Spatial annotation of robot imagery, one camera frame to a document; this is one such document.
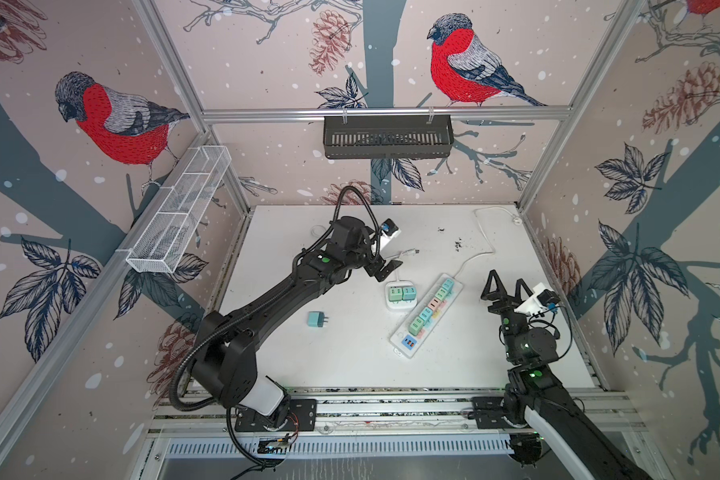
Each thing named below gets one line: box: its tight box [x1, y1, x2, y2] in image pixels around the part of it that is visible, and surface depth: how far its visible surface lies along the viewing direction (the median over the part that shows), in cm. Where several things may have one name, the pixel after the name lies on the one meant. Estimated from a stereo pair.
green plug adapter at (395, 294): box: [389, 287, 403, 303], surface depth 90 cm
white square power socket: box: [385, 280, 418, 311], surface depth 93 cm
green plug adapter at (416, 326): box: [408, 316, 424, 336], surface depth 84 cm
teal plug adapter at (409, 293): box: [402, 287, 416, 303], surface depth 90 cm
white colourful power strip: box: [390, 273, 464, 359], surface depth 87 cm
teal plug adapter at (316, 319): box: [307, 311, 329, 327], surface depth 92 cm
